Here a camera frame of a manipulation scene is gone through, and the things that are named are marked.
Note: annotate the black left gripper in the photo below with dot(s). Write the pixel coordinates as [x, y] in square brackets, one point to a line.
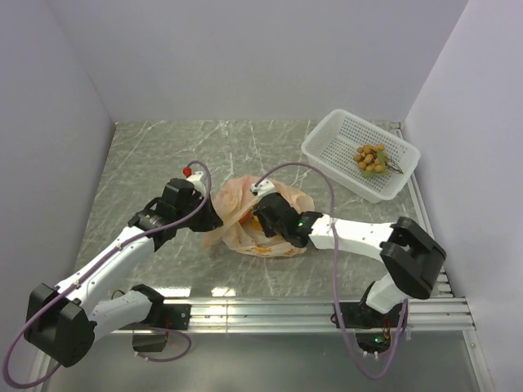
[211, 220]

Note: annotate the right controller board with led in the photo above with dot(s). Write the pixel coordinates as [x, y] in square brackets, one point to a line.
[373, 342]

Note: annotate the peach plastic bag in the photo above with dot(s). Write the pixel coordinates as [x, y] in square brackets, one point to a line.
[241, 231]

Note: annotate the aluminium table edge rail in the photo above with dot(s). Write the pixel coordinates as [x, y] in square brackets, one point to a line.
[231, 315]

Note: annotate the bunch of brown longans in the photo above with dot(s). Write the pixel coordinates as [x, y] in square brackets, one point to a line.
[374, 160]

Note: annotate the black left controller box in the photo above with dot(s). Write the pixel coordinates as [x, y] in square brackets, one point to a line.
[149, 341]

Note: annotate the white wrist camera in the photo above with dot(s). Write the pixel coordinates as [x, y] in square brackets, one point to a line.
[262, 189]
[197, 178]

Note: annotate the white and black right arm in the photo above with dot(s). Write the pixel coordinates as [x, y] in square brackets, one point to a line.
[412, 258]

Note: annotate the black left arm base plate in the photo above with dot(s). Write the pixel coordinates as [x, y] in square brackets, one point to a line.
[175, 316]

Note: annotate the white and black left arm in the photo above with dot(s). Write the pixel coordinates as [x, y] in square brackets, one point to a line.
[64, 321]

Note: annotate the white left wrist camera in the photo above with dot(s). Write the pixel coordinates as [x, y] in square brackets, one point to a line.
[197, 178]

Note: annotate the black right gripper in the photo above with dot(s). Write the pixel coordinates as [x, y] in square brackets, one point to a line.
[261, 218]

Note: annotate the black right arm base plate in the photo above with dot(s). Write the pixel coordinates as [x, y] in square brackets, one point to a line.
[360, 316]

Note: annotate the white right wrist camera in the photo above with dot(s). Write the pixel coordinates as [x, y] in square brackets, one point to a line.
[262, 189]

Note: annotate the white perforated plastic basket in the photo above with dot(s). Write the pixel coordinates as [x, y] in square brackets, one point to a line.
[333, 143]

